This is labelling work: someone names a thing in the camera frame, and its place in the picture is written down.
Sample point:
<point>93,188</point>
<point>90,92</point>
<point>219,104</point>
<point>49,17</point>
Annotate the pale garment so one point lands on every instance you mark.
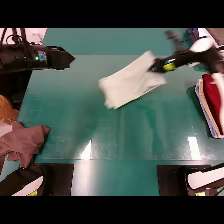
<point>208,116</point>

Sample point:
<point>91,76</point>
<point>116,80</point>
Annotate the brown garment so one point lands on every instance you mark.
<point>23,141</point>

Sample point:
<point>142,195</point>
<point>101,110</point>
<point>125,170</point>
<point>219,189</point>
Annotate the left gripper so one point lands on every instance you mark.
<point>58,58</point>

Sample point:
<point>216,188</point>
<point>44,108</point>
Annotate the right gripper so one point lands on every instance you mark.
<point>164,64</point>

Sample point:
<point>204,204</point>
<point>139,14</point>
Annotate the red garment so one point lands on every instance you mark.
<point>213,96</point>

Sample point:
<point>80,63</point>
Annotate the white T-shirt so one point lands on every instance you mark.
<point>130,83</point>

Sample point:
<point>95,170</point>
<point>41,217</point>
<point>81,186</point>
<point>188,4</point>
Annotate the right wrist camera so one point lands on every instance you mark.
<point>172,37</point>

